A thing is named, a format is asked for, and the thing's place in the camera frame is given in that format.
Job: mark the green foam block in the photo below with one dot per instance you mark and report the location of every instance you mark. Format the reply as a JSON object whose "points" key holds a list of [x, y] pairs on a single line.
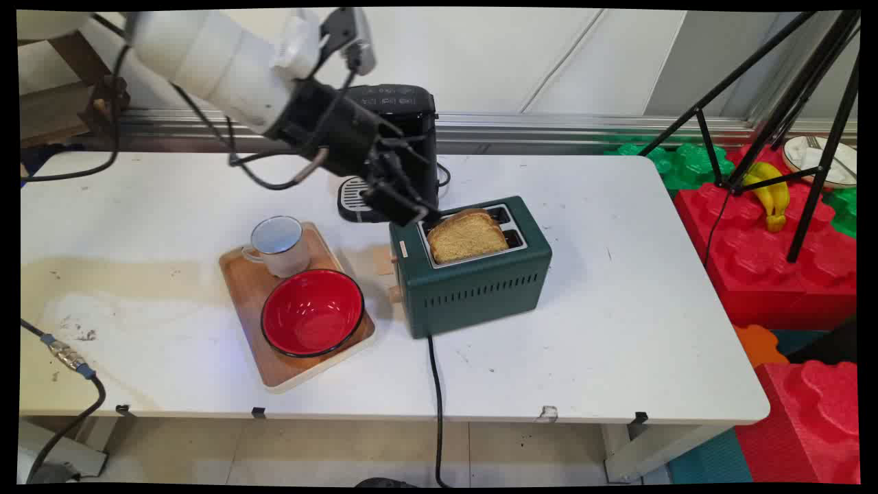
{"points": [[679, 165]]}

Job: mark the black camera tripod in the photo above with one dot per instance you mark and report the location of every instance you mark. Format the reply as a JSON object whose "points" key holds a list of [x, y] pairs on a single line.
{"points": [[796, 103]]}

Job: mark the large red foam block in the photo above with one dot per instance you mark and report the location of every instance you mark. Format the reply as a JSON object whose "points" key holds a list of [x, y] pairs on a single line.
{"points": [[768, 267]]}

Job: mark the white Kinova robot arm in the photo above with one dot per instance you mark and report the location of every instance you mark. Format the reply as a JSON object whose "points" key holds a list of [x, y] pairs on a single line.
{"points": [[206, 55]]}

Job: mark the orange foam block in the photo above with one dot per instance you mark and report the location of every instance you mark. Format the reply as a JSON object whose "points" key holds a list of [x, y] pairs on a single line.
{"points": [[760, 343]]}

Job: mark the green two-slot toaster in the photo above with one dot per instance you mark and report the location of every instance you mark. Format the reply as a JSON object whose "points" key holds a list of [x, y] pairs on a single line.
{"points": [[473, 281]]}

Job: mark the white enamel mug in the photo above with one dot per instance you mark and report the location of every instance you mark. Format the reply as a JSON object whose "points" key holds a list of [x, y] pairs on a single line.
{"points": [[280, 245]]}

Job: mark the white plate with fork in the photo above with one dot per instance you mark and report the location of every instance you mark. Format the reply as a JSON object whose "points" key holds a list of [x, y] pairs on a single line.
{"points": [[820, 161]]}

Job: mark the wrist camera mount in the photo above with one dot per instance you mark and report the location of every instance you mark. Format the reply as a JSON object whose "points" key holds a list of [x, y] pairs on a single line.
{"points": [[346, 38]]}

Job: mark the black coffee machine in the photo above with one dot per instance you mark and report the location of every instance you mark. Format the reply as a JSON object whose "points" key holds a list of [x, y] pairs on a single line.
{"points": [[411, 130]]}

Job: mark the wooden serving tray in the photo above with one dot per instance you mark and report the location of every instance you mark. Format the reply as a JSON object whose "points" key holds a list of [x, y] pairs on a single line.
{"points": [[295, 309]]}

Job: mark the small red foam block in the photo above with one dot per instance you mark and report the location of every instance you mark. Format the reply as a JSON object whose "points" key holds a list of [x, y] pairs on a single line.
{"points": [[802, 425]]}

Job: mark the toast bread slice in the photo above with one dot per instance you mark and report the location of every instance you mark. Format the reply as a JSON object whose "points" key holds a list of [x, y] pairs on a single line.
{"points": [[466, 237]]}

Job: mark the red bowl black rim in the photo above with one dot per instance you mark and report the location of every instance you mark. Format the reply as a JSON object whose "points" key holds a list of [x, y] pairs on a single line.
{"points": [[312, 312]]}

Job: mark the wooden shelf frame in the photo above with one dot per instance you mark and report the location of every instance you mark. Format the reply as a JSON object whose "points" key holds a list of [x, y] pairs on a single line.
{"points": [[62, 89]]}

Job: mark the yellow banana bunch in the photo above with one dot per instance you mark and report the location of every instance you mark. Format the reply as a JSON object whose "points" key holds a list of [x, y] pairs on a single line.
{"points": [[772, 192]]}

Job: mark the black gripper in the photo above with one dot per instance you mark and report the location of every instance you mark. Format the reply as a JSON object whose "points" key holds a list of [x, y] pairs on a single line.
{"points": [[336, 130]]}

